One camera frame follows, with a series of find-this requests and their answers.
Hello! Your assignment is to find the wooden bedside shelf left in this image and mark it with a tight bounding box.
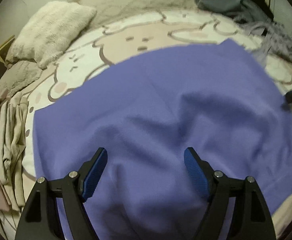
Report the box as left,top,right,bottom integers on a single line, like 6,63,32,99
0,35,15,66

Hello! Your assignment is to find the grey lilac ribbed garment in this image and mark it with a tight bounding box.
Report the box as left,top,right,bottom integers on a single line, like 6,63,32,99
234,16,292,66

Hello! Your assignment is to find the small beige quilted pillow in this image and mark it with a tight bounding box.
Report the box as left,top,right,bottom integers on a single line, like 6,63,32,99
0,61,43,96

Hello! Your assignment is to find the purple blue sweatshirt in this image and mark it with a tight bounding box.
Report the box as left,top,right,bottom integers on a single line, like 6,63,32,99
33,40,292,239

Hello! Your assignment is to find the white fluffy pillow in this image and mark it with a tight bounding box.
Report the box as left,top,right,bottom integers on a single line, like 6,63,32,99
5,1,97,70

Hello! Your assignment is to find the folded beige garments stack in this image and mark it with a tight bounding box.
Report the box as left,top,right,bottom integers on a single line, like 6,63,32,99
0,92,28,211

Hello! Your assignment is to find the dark teal sweater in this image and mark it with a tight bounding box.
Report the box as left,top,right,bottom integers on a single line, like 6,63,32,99
195,0,274,24

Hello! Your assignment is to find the cartoon bear print blanket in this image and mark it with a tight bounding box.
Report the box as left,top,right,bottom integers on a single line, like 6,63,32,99
0,9,292,240

